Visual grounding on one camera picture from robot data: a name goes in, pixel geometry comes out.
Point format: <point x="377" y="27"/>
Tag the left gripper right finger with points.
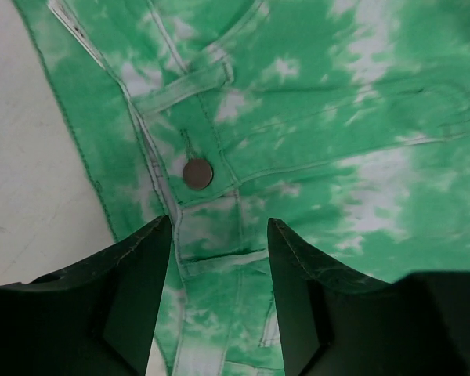
<point x="335" y="320"/>

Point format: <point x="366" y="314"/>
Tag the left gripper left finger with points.
<point x="94" y="317"/>

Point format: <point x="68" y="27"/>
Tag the green tie-dye trousers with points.
<point x="348" y="120"/>

